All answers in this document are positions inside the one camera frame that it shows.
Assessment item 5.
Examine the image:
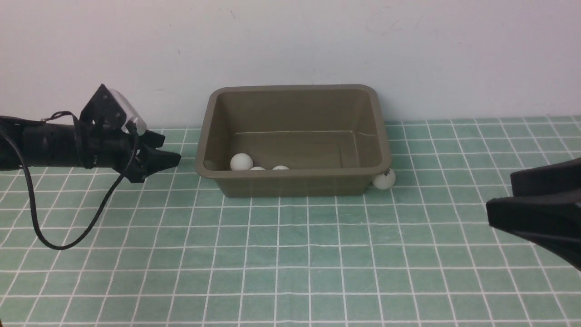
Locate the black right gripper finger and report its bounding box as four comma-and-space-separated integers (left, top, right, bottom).
486, 158, 581, 269

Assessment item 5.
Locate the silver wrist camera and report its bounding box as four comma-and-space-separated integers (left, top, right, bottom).
109, 89, 147, 136

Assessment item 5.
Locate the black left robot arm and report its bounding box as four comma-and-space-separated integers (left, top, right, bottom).
0, 84, 181, 183

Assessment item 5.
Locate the brown plastic bin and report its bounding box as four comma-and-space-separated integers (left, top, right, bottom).
195, 84, 392, 198

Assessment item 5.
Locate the white ball with logo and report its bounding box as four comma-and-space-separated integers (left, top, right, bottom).
372, 169, 396, 190

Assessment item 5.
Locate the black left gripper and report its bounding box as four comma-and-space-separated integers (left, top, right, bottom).
79, 84, 182, 183

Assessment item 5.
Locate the black camera cable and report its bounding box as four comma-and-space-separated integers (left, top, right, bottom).
0, 123, 139, 251

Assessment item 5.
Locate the green checkered tablecloth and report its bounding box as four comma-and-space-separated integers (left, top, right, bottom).
0, 117, 581, 327

